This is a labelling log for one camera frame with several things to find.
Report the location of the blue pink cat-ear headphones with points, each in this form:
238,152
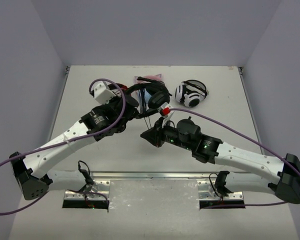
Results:
147,94

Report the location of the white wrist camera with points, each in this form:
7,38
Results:
101,93
165,112

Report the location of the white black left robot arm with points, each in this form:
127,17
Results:
35,173

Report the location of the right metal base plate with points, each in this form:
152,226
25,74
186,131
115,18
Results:
209,192

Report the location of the metal base plate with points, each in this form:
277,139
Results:
99,192
209,192

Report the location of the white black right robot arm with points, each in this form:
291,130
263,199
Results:
260,173

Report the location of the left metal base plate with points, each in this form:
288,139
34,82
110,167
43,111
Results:
99,192

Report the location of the aluminium table edge rail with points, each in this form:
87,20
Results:
139,175

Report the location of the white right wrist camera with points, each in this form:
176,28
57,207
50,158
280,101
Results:
165,112

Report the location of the white black striped headphones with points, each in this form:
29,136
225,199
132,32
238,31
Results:
190,93

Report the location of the black headset with microphone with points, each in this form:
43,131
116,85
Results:
160,95

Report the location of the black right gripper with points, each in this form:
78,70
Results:
155,135

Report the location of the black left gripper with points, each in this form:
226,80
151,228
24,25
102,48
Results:
131,108

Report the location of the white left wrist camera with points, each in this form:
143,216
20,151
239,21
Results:
101,93

